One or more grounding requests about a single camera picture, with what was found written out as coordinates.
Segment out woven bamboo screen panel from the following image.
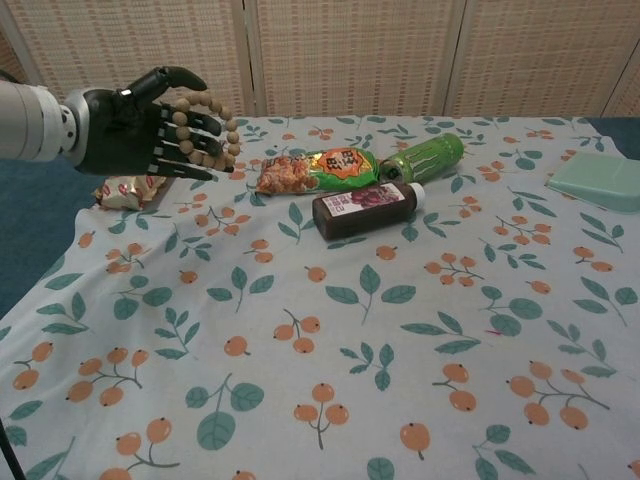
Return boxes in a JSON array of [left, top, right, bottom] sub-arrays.
[[244, 0, 467, 119], [602, 64, 640, 119], [0, 34, 29, 84], [444, 0, 640, 119], [0, 0, 262, 119]]

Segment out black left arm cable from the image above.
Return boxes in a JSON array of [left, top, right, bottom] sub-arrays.
[[0, 417, 25, 480]]

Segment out green and orange snack bag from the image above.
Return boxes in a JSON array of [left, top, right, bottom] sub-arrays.
[[255, 147, 380, 197]]

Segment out mint green plastic dustpan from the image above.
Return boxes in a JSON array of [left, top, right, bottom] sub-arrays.
[[543, 152, 640, 215]]

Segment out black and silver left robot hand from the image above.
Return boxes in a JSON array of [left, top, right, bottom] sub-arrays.
[[74, 64, 236, 182]]

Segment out wooden bead bracelet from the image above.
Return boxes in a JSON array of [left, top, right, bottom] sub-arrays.
[[169, 89, 242, 169]]

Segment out purple juice bottle white cap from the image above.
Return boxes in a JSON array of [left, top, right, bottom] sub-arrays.
[[312, 181, 427, 242]]

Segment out floral leaf and fruit tablecloth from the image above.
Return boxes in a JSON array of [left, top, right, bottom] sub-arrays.
[[0, 114, 640, 480]]

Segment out green energy drink can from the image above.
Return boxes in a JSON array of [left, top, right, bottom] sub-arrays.
[[378, 132, 467, 185]]

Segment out gold and red snack packet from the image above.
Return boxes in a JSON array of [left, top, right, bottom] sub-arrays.
[[92, 173, 174, 211]]

